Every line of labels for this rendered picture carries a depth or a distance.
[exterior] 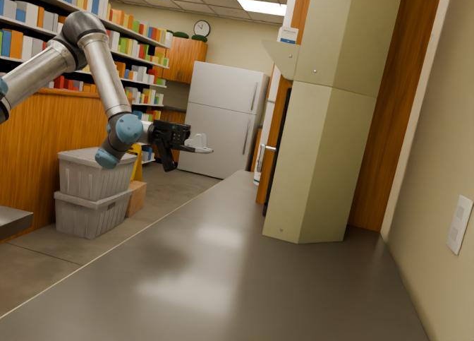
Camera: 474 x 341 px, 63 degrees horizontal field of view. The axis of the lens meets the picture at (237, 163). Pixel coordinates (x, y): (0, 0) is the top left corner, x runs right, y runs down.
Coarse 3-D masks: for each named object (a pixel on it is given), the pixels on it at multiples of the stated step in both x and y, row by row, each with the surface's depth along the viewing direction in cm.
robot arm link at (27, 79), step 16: (48, 48) 123; (64, 48) 123; (32, 64) 116; (48, 64) 119; (64, 64) 124; (80, 64) 130; (16, 80) 112; (32, 80) 115; (48, 80) 121; (16, 96) 111; (0, 112) 106
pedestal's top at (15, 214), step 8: (0, 208) 101; (8, 208) 102; (0, 216) 96; (8, 216) 97; (16, 216) 98; (24, 216) 99; (32, 216) 102; (0, 224) 92; (8, 224) 93; (16, 224) 96; (24, 224) 99; (0, 232) 91; (8, 232) 94; (16, 232) 97; (0, 240) 91
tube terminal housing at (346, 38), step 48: (336, 0) 106; (384, 0) 112; (336, 48) 107; (384, 48) 116; (336, 96) 111; (288, 144) 113; (336, 144) 115; (288, 192) 115; (336, 192) 120; (288, 240) 117; (336, 240) 125
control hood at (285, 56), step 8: (264, 40) 112; (272, 48) 111; (280, 48) 111; (288, 48) 110; (296, 48) 110; (272, 56) 112; (280, 56) 111; (288, 56) 110; (296, 56) 110; (280, 64) 111; (288, 64) 111; (296, 64) 111; (288, 72) 111; (288, 80) 116
